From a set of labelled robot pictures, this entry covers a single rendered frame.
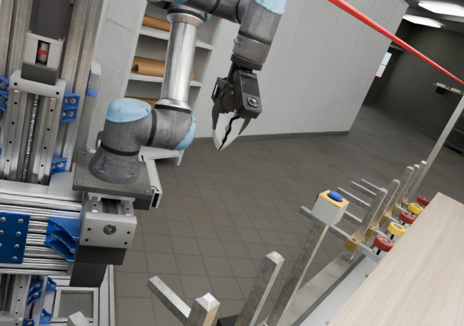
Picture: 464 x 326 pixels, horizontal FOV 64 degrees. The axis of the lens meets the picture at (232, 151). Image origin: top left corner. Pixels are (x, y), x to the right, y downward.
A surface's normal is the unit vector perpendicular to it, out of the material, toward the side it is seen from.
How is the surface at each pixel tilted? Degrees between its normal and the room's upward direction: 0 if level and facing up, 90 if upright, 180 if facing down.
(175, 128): 67
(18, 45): 90
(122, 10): 90
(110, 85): 90
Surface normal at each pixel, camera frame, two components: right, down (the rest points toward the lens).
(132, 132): 0.40, 0.45
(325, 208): -0.59, 0.09
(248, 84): 0.44, -0.55
